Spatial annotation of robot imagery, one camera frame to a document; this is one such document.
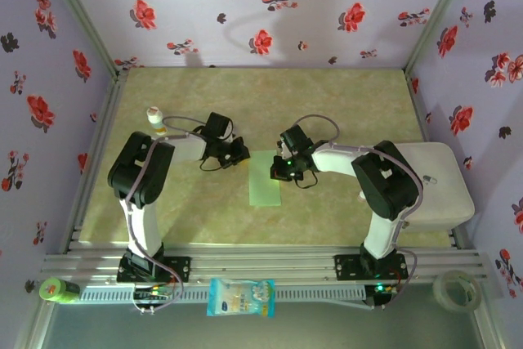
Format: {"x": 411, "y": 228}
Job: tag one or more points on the light green paper sheet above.
{"x": 263, "y": 189}

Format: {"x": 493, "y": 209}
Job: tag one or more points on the white plastic medicine box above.
{"x": 449, "y": 202}

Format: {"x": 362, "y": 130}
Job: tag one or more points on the small white pill bottle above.
{"x": 155, "y": 118}

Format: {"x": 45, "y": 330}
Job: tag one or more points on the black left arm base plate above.
{"x": 180, "y": 269}

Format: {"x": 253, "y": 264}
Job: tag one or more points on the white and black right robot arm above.
{"x": 388, "y": 185}

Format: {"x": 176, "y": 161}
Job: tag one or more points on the clear adhesive tape roll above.
{"x": 439, "y": 293}

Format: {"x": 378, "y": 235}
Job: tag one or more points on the aluminium frame post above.
{"x": 488, "y": 332}
{"x": 440, "y": 18}
{"x": 34, "y": 324}
{"x": 83, "y": 18}

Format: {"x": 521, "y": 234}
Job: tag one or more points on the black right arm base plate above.
{"x": 345, "y": 267}

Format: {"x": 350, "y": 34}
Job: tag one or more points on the aluminium side rail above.
{"x": 93, "y": 161}
{"x": 417, "y": 104}

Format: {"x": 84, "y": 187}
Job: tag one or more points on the tiny white lying bottle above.
{"x": 362, "y": 195}

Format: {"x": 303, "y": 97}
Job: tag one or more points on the long aluminium mounting rail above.
{"x": 261, "y": 261}

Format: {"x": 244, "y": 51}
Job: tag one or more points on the blue wet wipes packet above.
{"x": 241, "y": 298}

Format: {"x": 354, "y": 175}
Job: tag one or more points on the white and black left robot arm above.
{"x": 139, "y": 169}

